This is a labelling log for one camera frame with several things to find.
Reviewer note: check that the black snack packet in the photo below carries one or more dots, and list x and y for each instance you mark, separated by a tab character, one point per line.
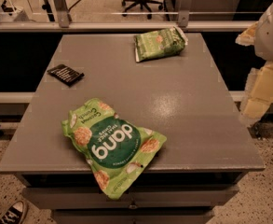
65	74

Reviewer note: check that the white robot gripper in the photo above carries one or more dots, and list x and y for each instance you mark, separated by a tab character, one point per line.
272	36

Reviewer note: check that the grey metal railing frame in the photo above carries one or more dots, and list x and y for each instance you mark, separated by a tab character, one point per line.
111	15

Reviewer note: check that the green Dang rice chip bag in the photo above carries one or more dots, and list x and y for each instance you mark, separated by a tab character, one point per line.
116	151

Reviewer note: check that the black office chair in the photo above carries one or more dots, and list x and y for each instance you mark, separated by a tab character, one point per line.
142	4

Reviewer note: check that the green jalapeno chip bag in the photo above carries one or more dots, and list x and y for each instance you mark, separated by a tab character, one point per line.
159	44

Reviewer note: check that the black and white sneaker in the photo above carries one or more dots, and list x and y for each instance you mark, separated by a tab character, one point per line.
15	214

